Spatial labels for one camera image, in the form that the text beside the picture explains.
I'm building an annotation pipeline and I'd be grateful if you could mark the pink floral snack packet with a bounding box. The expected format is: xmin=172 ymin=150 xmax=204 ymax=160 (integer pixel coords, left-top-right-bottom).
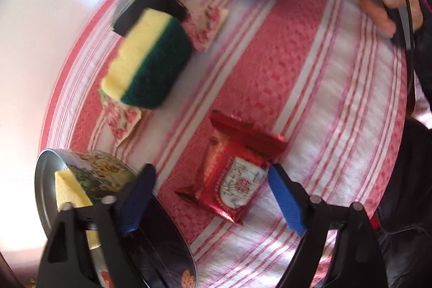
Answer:
xmin=182 ymin=6 xmax=229 ymax=52

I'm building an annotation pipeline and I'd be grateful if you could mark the black gift box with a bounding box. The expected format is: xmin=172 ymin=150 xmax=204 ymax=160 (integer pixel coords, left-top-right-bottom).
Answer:
xmin=111 ymin=0 xmax=187 ymax=36

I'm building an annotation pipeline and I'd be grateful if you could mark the black tin lid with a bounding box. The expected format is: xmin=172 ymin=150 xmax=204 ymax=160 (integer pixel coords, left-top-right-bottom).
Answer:
xmin=129 ymin=197 xmax=198 ymax=287

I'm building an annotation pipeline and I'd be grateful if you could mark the pink floral candy packet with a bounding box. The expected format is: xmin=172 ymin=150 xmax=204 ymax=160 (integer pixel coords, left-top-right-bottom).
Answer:
xmin=98 ymin=89 xmax=142 ymax=147

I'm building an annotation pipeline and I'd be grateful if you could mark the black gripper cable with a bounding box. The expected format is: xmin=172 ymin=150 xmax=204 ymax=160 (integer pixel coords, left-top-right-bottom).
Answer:
xmin=381 ymin=0 xmax=417 ymax=127

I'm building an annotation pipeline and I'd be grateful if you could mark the red striped tablecloth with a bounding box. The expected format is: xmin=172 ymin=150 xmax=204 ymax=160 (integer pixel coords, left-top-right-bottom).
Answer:
xmin=40 ymin=0 xmax=406 ymax=287

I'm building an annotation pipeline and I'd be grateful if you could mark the yellow sponge green backing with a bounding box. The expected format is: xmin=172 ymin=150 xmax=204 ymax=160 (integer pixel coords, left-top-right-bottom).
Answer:
xmin=54 ymin=169 xmax=102 ymax=250

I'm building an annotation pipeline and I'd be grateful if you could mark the person right hand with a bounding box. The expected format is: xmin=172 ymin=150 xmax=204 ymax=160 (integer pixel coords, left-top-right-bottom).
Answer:
xmin=358 ymin=0 xmax=423 ymax=38

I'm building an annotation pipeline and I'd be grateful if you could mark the yellow green scouring sponge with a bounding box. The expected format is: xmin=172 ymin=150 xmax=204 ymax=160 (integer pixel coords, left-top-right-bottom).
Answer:
xmin=100 ymin=9 xmax=193 ymax=110

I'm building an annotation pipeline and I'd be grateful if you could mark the round metal tin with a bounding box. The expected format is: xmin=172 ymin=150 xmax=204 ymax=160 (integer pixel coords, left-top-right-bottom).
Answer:
xmin=33 ymin=148 xmax=143 ymax=288

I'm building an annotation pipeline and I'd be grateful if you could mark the red snack packet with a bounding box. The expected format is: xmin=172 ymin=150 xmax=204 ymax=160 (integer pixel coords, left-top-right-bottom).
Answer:
xmin=175 ymin=110 xmax=288 ymax=223

